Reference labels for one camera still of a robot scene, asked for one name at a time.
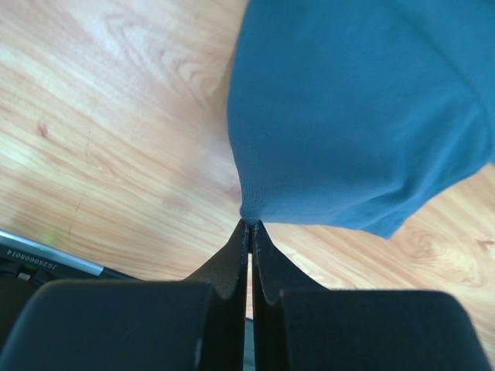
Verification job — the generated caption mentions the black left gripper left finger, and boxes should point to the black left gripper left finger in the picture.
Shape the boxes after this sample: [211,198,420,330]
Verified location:
[1,222,248,370]

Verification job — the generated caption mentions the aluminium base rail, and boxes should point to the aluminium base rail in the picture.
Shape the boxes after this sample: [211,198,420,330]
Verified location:
[1,230,130,286]

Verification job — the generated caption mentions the blue-grey t-shirt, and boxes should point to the blue-grey t-shirt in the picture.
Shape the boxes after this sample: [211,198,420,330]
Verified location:
[227,1,494,238]

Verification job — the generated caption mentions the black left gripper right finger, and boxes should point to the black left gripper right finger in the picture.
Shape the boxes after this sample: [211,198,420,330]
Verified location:
[251,223,490,370]

